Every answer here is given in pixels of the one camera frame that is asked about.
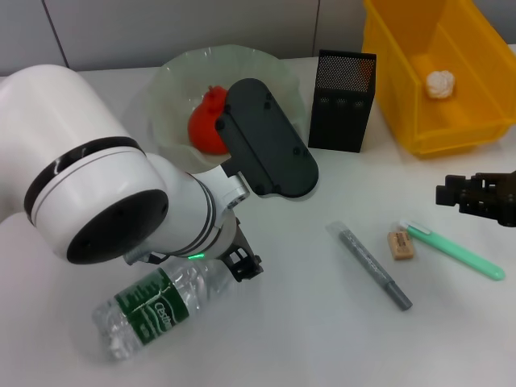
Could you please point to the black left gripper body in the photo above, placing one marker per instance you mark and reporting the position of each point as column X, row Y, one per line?
column 238, row 246

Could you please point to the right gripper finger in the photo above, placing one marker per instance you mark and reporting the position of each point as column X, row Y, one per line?
column 447, row 195
column 475, row 181

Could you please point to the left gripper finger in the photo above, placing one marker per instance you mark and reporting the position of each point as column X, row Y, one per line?
column 248, row 268

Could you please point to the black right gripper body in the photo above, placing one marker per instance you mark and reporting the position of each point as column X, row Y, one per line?
column 508, row 201

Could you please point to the white paper ball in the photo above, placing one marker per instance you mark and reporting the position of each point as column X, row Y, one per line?
column 440, row 84

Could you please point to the clear water bottle green label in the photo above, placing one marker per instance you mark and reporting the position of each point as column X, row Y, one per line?
column 153, row 310

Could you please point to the red tomato-shaped object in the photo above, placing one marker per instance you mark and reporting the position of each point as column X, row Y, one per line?
column 205, row 129

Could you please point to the mint green retractable pen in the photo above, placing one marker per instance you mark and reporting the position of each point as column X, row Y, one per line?
column 451, row 252

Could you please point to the tan rectangular eraser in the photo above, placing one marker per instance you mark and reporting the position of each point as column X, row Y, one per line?
column 401, row 246

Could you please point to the grey glitter pen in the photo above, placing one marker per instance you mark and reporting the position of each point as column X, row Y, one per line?
column 369, row 264

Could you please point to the black mesh pen holder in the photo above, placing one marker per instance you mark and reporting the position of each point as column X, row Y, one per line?
column 338, row 121

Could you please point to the green glass fruit bowl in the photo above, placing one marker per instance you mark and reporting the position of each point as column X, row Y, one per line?
column 181, row 88

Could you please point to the yellow plastic storage bin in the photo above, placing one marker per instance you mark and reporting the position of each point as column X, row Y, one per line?
column 463, row 60

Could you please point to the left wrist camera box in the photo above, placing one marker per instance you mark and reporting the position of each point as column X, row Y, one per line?
column 266, row 137

